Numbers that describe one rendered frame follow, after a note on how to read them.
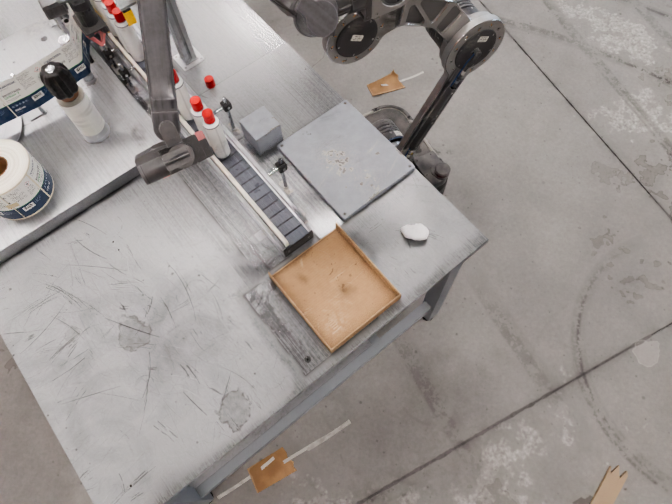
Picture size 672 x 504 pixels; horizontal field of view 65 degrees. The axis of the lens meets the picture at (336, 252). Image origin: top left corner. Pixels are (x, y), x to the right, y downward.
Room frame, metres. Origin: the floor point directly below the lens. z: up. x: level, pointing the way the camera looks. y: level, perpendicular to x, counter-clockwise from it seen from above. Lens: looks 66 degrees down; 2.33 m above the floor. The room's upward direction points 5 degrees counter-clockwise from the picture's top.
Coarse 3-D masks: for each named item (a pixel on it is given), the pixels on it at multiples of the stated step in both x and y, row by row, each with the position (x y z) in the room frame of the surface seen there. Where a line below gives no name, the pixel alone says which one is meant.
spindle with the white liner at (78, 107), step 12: (48, 72) 1.12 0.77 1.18; (60, 72) 1.12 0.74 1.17; (48, 84) 1.10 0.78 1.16; (60, 84) 1.10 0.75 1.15; (72, 84) 1.12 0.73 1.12; (60, 96) 1.10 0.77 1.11; (72, 96) 1.10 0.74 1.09; (84, 96) 1.13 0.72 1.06; (72, 108) 1.09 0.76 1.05; (84, 108) 1.11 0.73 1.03; (72, 120) 1.10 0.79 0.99; (84, 120) 1.10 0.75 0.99; (96, 120) 1.12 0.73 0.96; (84, 132) 1.09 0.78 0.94; (96, 132) 1.10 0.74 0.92; (108, 132) 1.13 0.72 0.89
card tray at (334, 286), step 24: (336, 240) 0.69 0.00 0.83; (288, 264) 0.62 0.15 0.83; (312, 264) 0.61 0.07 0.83; (336, 264) 0.61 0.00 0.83; (360, 264) 0.60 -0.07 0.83; (288, 288) 0.54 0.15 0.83; (312, 288) 0.54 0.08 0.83; (336, 288) 0.53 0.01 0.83; (360, 288) 0.52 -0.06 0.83; (384, 288) 0.52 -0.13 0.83; (312, 312) 0.46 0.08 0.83; (336, 312) 0.46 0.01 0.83; (360, 312) 0.45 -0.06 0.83; (336, 336) 0.39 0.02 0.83
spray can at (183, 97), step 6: (174, 72) 1.17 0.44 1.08; (174, 78) 1.16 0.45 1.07; (180, 78) 1.18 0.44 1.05; (180, 84) 1.16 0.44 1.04; (180, 90) 1.15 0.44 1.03; (186, 90) 1.17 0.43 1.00; (180, 96) 1.15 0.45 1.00; (186, 96) 1.16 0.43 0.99; (180, 102) 1.15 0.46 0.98; (186, 102) 1.15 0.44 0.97; (180, 108) 1.15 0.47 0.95; (186, 108) 1.15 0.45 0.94; (186, 114) 1.15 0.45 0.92; (186, 120) 1.15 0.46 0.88
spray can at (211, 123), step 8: (208, 112) 1.01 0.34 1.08; (208, 120) 1.00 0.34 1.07; (216, 120) 1.01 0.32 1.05; (208, 128) 0.99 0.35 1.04; (216, 128) 0.99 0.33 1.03; (208, 136) 0.99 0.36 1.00; (216, 136) 0.99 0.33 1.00; (224, 136) 1.01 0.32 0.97; (216, 144) 0.99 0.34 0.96; (224, 144) 1.00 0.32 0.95; (216, 152) 0.99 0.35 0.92; (224, 152) 0.99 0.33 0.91
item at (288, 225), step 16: (144, 64) 1.41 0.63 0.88; (192, 128) 1.12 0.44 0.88; (224, 160) 0.98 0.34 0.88; (240, 160) 0.98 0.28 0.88; (240, 176) 0.92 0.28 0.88; (256, 176) 0.91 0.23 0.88; (256, 192) 0.85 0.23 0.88; (272, 192) 0.85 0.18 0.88; (272, 208) 0.79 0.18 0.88; (288, 224) 0.73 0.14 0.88; (288, 240) 0.68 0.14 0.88
